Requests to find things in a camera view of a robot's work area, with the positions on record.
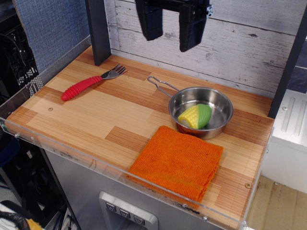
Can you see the stainless steel cabinet front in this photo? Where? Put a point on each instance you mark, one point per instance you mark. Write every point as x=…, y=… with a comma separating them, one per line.
x=82, y=185

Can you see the dark grey right post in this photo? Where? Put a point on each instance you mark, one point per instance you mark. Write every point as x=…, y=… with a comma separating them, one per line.
x=289, y=67

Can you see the clear acrylic guard rail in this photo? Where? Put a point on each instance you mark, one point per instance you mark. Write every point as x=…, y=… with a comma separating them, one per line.
x=107, y=125

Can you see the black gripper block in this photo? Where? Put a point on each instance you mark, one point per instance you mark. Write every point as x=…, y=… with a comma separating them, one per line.
x=192, y=19

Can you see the stainless steel pot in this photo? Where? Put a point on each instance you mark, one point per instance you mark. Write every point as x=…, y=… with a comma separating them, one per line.
x=181, y=100

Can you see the dark grey left post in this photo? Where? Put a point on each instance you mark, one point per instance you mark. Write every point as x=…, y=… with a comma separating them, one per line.
x=97, y=21

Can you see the red handled fork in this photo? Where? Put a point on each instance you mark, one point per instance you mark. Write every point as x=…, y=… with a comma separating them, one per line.
x=79, y=87

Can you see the silver dispenser button panel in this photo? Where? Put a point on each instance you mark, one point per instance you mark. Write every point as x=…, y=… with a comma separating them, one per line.
x=121, y=215

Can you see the yellow green toy corn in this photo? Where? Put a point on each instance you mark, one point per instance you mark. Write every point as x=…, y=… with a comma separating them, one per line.
x=196, y=117

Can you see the orange knitted cloth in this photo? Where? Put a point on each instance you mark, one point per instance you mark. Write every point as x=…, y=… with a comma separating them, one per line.
x=178, y=162

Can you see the dark grey post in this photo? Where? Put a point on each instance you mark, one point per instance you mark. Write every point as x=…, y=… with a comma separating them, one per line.
x=289, y=67
x=97, y=21

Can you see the white metal side unit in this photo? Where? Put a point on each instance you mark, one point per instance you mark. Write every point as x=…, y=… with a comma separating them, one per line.
x=285, y=160

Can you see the black equipment rack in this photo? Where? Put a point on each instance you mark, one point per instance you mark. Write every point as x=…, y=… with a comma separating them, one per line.
x=17, y=63

